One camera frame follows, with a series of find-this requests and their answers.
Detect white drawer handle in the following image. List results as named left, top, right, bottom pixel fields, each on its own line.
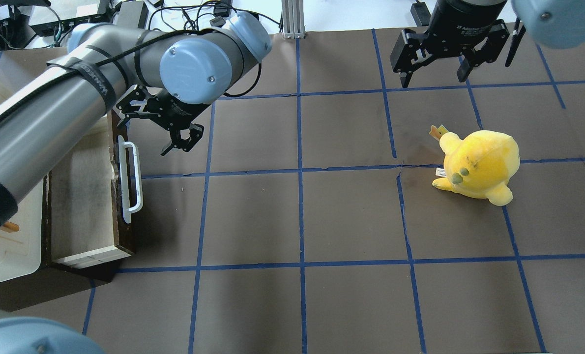
left=117, top=135, right=144, bottom=224

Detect black power adapter right table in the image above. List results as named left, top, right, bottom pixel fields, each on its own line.
left=410, top=0, right=431, bottom=27

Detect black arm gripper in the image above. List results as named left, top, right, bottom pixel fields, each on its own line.
left=390, top=0, right=510, bottom=88

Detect brown wooden drawer cabinet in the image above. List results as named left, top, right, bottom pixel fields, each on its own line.
left=48, top=111, right=136, bottom=269

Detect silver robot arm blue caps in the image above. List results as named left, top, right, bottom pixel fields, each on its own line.
left=0, top=13, right=272, bottom=228

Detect yellow plush penguin toy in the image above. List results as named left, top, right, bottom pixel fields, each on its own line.
left=429, top=125, right=521, bottom=207

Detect aluminium frame post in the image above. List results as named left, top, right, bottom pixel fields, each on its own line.
left=281, top=0, right=306, bottom=39

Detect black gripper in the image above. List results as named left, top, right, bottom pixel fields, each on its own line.
left=116, top=85, right=211, bottom=156

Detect cream plastic storage box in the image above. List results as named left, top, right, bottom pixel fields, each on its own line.
left=0, top=64, right=45, bottom=292

